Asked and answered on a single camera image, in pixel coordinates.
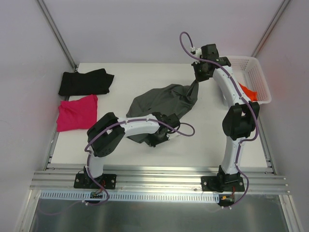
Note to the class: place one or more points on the black folded t shirt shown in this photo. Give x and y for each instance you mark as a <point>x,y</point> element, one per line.
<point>95,82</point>

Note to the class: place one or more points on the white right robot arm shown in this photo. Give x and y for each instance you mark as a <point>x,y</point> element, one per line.
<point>238,123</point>

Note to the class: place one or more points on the aluminium corner post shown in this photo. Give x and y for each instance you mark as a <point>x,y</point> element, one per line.
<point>271,26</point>
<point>51,23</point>

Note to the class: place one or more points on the right aluminium corner post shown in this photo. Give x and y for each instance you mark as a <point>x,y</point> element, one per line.
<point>271,26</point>

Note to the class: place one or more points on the grey t shirt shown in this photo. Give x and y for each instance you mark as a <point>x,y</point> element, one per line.
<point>173,99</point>

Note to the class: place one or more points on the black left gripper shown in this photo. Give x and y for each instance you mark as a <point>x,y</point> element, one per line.
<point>156,139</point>

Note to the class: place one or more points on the white slotted cable duct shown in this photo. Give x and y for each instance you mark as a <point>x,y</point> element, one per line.
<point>131,196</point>

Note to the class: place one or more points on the left aluminium corner post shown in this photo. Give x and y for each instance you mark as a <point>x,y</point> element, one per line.
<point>51,23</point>

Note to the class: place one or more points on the aluminium mounting rail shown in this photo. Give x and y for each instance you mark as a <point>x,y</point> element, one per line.
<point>158,179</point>

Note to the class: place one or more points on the orange t shirt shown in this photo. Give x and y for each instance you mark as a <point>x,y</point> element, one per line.
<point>252,95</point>

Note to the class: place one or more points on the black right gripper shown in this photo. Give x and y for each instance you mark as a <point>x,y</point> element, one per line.
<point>199,73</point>

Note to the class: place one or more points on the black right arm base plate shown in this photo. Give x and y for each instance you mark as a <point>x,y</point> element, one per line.
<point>223,182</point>

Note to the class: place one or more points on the pink folded t shirt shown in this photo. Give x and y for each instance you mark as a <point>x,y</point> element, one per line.
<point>78,114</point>

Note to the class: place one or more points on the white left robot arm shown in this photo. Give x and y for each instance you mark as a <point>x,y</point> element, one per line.
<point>107,133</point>

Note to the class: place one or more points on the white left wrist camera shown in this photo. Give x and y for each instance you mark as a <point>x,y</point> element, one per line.
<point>172,136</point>

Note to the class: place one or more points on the white plastic basket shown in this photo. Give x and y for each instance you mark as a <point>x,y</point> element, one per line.
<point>248,72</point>

